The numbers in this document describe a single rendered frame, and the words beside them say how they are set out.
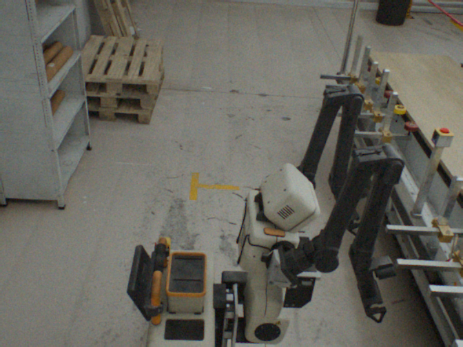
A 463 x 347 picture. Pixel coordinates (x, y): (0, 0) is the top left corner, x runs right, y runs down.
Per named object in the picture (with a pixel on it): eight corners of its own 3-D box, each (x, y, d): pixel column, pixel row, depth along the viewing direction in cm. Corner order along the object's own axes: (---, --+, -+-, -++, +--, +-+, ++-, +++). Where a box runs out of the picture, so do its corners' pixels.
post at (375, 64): (359, 123, 380) (373, 62, 354) (358, 121, 383) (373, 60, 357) (364, 123, 380) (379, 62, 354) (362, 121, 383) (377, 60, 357)
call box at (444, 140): (435, 148, 247) (439, 134, 243) (430, 141, 253) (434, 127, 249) (449, 149, 248) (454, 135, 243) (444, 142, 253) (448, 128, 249)
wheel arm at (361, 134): (344, 138, 326) (345, 132, 323) (342, 135, 328) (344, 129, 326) (410, 141, 327) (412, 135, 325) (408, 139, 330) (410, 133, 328)
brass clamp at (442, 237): (439, 242, 239) (441, 234, 236) (428, 224, 250) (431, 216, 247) (452, 243, 239) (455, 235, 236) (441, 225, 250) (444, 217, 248)
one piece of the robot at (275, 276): (266, 284, 165) (275, 259, 159) (265, 273, 169) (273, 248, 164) (295, 288, 167) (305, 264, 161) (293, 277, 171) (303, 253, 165)
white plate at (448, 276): (454, 301, 223) (461, 284, 218) (433, 259, 245) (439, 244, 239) (455, 301, 223) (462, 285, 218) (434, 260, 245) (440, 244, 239)
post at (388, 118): (375, 158, 339) (393, 92, 313) (374, 155, 342) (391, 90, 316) (380, 159, 339) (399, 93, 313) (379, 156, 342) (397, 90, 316)
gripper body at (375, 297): (376, 282, 176) (371, 267, 173) (384, 304, 168) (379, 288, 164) (357, 287, 178) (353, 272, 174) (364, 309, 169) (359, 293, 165)
